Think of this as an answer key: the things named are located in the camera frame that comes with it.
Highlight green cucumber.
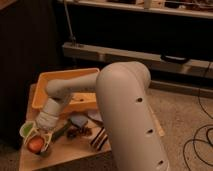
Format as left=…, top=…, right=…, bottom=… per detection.
left=51, top=121, right=71, bottom=142

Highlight upper white shelf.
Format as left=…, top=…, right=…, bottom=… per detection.
left=57, top=0, right=213, bottom=20

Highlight yellow plastic bin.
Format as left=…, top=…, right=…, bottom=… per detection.
left=31, top=67, right=101, bottom=116

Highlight grey blue cloth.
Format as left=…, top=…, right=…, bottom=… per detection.
left=88, top=110, right=103, bottom=126

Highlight black floor cables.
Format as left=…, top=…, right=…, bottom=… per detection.
left=182, top=61, right=213, bottom=171

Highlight orange apple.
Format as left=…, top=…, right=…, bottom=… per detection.
left=27, top=136, right=44, bottom=153

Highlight striped red white black object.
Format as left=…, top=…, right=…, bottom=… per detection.
left=90, top=127, right=108, bottom=151

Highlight vertical grey pole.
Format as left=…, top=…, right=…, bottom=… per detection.
left=63, top=0, right=76, bottom=45

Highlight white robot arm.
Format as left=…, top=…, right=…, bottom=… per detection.
left=19, top=61, right=171, bottom=171

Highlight small metal cup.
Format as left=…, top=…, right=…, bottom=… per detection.
left=39, top=147, right=51, bottom=157

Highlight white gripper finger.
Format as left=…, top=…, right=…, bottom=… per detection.
left=20, top=121, right=36, bottom=143
left=41, top=132, right=53, bottom=153

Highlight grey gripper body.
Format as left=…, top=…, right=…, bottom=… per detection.
left=35, top=112, right=58, bottom=131

